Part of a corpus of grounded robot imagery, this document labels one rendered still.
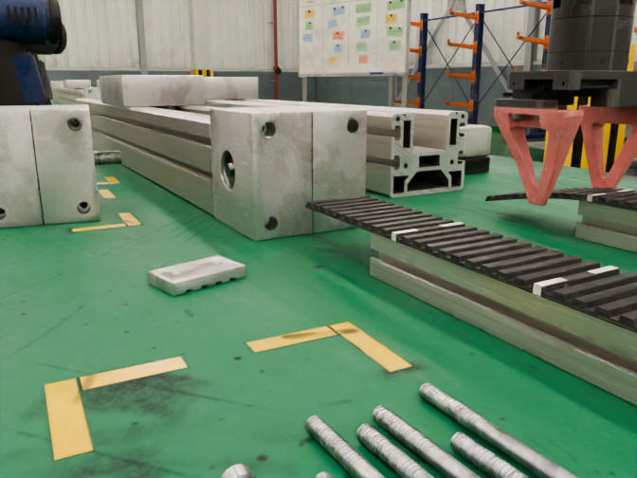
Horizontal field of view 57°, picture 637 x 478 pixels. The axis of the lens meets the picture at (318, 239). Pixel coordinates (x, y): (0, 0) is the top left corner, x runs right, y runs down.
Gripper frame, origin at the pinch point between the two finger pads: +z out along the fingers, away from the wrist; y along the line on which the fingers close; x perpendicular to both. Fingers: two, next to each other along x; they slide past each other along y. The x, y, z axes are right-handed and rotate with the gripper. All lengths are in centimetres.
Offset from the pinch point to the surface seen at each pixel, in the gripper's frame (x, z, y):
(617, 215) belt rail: 5.5, 0.9, 1.9
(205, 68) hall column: -993, -31, -307
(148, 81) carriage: -50, -8, 21
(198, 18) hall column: -993, -113, -299
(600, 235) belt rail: 4.3, 2.6, 1.9
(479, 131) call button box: -25.8, -2.3, -14.7
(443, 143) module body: -18.4, -2.0, -2.3
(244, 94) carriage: -75, -6, -3
